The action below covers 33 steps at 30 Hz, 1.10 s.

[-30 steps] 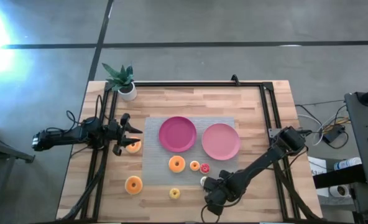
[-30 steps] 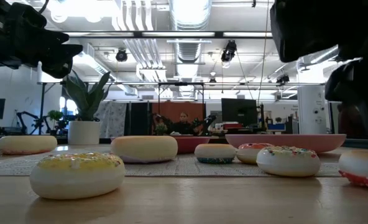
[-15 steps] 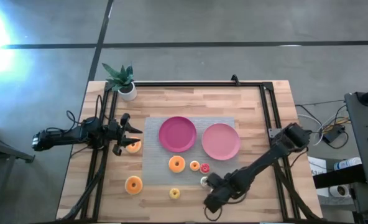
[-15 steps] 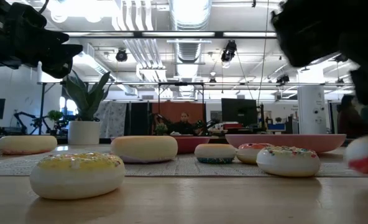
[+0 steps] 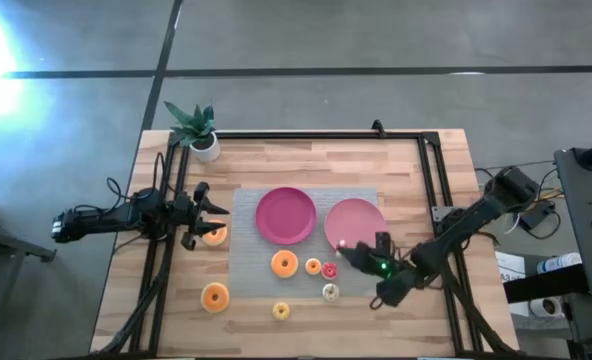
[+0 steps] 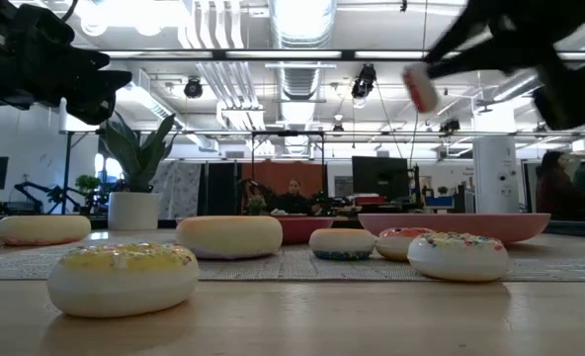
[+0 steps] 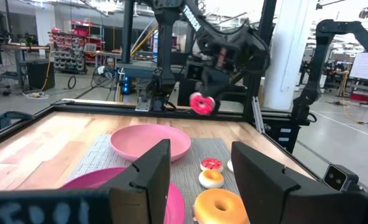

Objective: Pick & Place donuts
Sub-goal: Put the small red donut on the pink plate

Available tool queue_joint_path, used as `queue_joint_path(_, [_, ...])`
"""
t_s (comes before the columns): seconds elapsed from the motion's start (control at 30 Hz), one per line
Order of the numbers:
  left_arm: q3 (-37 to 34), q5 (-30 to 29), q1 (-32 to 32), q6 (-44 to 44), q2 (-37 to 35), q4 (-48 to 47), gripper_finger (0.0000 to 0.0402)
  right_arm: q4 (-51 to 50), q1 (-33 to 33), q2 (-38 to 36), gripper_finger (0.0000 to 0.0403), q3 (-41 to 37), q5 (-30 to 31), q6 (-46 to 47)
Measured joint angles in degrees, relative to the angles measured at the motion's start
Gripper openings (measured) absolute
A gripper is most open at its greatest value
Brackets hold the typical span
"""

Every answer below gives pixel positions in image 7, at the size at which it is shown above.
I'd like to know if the large orange donut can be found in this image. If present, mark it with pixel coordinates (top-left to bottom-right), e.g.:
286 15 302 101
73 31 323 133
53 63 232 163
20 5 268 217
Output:
192 188 249 224

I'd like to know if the grey woven placemat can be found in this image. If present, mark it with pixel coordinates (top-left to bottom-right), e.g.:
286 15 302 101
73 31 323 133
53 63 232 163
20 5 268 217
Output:
66 134 250 224

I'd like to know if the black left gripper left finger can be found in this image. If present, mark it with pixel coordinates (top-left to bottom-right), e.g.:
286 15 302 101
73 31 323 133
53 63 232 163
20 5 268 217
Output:
98 139 172 224

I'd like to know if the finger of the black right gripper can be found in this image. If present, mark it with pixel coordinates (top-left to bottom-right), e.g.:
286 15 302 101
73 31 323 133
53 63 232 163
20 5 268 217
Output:
213 95 222 115

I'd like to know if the wooden top workbench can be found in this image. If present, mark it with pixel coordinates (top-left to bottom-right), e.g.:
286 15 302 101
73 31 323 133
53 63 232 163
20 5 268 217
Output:
0 34 51 91

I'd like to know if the hot pink frosted donut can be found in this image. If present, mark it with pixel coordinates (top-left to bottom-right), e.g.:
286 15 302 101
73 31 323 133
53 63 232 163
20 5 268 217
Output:
189 91 216 116

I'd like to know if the magenta plate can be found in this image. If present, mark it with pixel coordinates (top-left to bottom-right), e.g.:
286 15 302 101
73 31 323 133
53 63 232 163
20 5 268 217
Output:
59 167 186 224

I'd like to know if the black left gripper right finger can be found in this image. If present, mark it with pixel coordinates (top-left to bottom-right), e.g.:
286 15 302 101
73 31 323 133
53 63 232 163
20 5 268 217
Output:
231 141 328 224

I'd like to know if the black cabinet with labels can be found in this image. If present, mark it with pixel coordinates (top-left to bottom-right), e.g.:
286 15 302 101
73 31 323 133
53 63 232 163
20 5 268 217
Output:
261 116 300 154

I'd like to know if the round floor fan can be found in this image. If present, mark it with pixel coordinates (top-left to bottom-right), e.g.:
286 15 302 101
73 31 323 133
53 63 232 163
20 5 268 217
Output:
92 65 118 88

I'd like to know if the light pink plate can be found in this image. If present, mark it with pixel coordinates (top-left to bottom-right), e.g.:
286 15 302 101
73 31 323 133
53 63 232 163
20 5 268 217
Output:
109 123 192 162

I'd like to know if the yellow diagonal rail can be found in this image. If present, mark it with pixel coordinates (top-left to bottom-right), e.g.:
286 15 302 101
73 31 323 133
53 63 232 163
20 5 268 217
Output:
130 24 159 57

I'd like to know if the red shelf unit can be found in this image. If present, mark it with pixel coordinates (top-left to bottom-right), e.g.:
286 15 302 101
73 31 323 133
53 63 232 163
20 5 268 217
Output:
70 20 106 66

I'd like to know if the dark chair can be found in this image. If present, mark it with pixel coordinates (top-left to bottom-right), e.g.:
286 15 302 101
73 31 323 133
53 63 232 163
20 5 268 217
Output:
0 111 34 131

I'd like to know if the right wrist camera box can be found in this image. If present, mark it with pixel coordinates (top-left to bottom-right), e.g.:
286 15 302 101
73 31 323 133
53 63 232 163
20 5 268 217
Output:
185 60 205 82

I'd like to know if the small black table camera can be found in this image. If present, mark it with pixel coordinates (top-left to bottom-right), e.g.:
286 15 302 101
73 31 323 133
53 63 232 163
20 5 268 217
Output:
322 164 361 192

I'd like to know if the small red striped donut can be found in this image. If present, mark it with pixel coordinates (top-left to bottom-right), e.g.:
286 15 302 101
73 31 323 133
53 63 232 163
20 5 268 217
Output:
200 157 224 174

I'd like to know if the black box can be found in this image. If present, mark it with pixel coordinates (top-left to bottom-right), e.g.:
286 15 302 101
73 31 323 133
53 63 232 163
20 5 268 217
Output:
26 60 56 91

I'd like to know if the white board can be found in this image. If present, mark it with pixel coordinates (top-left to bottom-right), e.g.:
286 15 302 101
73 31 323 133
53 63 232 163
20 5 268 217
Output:
348 52 368 82

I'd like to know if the black upright post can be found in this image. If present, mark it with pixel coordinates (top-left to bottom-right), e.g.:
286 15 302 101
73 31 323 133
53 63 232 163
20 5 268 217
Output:
121 0 136 65

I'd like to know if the white building column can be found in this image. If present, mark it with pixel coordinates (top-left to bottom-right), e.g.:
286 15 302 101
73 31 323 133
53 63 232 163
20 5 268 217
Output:
263 0 317 111

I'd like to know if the grey parts bin rack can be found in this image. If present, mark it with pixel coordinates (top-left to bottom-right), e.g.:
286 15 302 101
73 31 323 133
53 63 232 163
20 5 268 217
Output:
50 29 88 75

